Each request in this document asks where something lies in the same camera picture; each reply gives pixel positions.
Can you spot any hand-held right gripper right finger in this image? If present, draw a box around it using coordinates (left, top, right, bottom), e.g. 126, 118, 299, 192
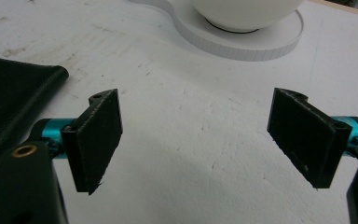
267, 87, 358, 189

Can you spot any white bowl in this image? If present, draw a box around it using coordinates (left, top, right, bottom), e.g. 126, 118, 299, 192
191, 0, 306, 34

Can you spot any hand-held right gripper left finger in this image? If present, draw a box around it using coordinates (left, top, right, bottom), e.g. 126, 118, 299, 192
31, 88, 124, 196

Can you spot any white curved base board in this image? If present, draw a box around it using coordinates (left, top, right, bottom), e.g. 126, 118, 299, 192
127, 0, 305, 63

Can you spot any black leather pouch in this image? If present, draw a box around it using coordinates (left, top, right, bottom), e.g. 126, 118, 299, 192
0, 54, 70, 175

